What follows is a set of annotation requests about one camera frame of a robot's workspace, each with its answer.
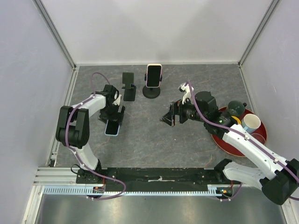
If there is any left aluminium frame post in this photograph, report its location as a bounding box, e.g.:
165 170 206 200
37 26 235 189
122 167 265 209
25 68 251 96
32 0 76 69

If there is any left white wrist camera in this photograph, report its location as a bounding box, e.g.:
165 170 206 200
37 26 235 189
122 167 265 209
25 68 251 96
112 92 121 107

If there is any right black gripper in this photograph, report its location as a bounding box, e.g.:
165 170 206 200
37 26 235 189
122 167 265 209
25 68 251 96
159 94 207 127

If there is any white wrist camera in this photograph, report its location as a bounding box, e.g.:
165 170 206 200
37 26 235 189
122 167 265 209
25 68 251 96
112 92 121 107
178 82 194 105

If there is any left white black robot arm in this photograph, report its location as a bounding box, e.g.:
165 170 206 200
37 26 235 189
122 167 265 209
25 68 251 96
56 84 126 183

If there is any small black phone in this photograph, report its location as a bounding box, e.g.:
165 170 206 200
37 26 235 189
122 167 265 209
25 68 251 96
122 72 136 102

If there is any light blue cable duct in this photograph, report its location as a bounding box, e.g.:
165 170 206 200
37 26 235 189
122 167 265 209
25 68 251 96
43 185 222 196

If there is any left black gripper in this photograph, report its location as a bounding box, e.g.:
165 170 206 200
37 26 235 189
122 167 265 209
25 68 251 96
99 103 126 126

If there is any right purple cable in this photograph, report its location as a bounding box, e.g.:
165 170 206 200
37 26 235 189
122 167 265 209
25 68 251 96
185 80 299 202

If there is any black phone stand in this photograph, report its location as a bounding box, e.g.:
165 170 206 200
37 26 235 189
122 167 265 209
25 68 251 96
142 73 163 99

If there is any clear glass cup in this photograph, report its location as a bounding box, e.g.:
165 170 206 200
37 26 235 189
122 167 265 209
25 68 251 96
251 133 266 145

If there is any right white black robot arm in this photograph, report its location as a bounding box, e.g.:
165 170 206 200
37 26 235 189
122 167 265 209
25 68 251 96
160 91 299 205

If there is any yellow cup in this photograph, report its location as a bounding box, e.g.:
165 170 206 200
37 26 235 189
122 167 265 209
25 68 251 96
232 116 242 125

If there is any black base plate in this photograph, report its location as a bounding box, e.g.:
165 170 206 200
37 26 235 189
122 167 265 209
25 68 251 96
71 168 232 187

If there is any light blue phone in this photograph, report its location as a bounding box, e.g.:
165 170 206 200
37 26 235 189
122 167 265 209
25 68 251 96
105 120 120 137

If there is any right aluminium frame post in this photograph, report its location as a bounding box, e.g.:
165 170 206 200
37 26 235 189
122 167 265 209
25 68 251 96
238 0 281 65

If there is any dark green cup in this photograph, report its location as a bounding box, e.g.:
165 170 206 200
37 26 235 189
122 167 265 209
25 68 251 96
226 100 247 117

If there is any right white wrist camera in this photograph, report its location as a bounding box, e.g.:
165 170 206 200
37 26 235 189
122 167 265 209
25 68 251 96
178 82 194 105

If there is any aluminium frame post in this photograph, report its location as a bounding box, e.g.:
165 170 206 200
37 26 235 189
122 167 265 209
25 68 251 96
32 0 76 69
238 0 281 65

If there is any white blue mug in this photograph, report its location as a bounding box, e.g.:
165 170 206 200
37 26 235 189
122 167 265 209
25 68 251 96
241 114 261 133

